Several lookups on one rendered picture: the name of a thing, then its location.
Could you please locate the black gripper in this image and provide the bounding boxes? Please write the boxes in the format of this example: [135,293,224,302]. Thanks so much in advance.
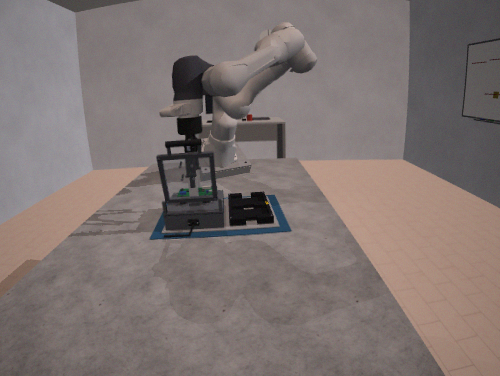
[177,116,202,153]

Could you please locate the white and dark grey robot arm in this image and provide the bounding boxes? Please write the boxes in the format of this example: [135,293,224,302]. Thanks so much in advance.
[159,22,317,168]

